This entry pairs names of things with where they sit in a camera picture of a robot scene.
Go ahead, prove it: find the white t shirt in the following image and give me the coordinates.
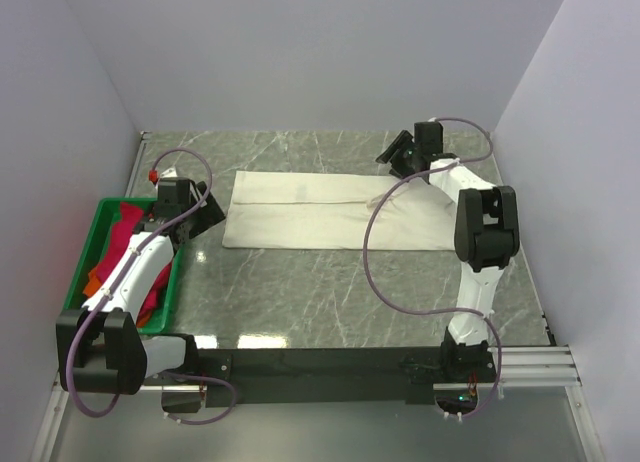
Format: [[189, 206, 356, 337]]
[[223, 171, 455, 251]]

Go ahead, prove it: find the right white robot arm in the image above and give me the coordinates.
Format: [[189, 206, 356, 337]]
[[376, 117, 520, 381]]

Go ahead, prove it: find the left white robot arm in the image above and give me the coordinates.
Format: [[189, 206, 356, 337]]
[[56, 175, 225, 395]]

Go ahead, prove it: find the magenta t shirt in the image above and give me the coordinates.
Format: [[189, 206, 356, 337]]
[[88, 202, 172, 315]]

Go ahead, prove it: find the green plastic bin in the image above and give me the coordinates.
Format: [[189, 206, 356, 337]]
[[63, 198, 185, 335]]

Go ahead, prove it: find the orange t shirt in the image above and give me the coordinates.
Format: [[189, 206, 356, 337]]
[[83, 271, 153, 328]]

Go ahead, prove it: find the black base beam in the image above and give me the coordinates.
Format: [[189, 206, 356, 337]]
[[158, 346, 498, 408]]

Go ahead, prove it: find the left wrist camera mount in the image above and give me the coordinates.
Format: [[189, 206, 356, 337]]
[[148, 167, 178, 184]]

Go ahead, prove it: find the aluminium frame rail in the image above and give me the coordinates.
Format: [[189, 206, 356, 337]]
[[31, 347, 602, 461]]

